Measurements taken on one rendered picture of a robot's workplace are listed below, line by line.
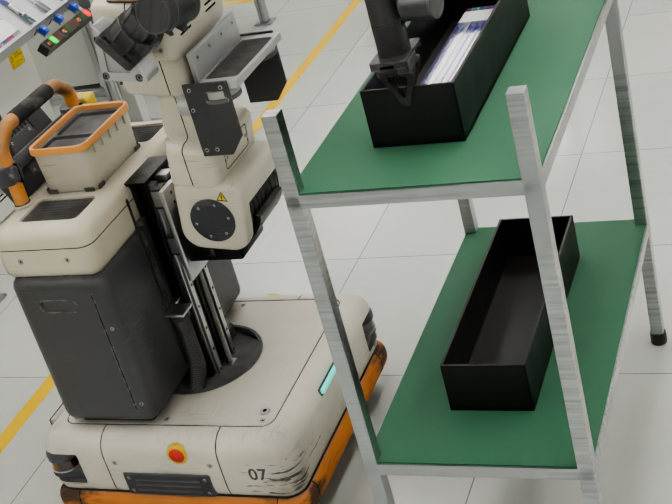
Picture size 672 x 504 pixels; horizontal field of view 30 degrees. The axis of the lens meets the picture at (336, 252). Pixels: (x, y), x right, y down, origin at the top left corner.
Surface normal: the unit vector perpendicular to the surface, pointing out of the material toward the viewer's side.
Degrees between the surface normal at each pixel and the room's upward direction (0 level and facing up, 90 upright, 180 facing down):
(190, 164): 90
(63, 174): 92
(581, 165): 0
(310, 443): 90
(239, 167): 8
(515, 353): 0
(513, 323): 0
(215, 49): 90
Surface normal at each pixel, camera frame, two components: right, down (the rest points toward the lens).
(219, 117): -0.32, 0.53
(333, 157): -0.24, -0.85
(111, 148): 0.93, 0.00
